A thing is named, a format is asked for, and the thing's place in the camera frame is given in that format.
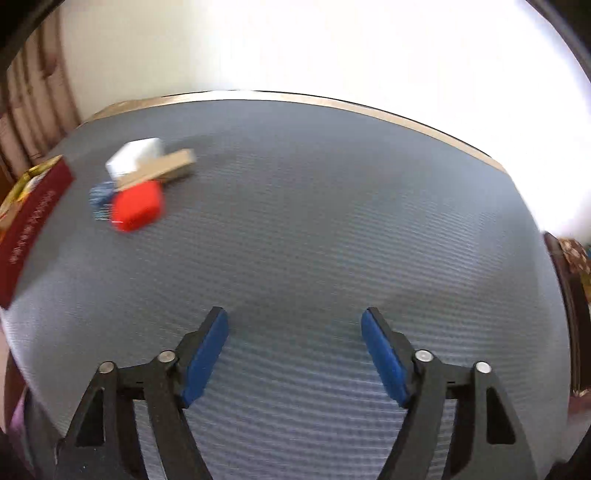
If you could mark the red rounded box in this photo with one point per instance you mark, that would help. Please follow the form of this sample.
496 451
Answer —
138 206

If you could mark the gold patterned tablecloth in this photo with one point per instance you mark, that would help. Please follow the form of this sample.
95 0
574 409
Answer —
323 99

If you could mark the white cube charger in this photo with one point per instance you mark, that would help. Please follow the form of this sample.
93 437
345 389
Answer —
134 154

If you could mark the grey mesh mat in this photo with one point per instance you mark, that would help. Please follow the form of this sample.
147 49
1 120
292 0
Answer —
300 221

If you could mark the purple patterned cloth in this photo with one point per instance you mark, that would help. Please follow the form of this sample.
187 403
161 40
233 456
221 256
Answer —
14 417

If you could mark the blue patterned small box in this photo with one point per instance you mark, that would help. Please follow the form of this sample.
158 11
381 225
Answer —
101 196

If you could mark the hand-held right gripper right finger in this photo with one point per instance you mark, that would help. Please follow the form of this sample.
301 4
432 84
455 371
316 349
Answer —
385 360

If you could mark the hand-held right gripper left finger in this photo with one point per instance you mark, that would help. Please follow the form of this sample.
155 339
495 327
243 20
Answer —
205 360

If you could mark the long gold box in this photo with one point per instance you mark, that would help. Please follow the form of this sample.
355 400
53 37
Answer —
161 168

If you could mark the red tin box gold inside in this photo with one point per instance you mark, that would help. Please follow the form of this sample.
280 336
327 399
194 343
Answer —
32 230

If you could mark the dark wooden furniture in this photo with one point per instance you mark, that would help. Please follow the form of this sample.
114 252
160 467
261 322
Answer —
575 295

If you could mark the patterned beige curtain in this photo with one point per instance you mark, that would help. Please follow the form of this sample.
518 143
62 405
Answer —
32 101

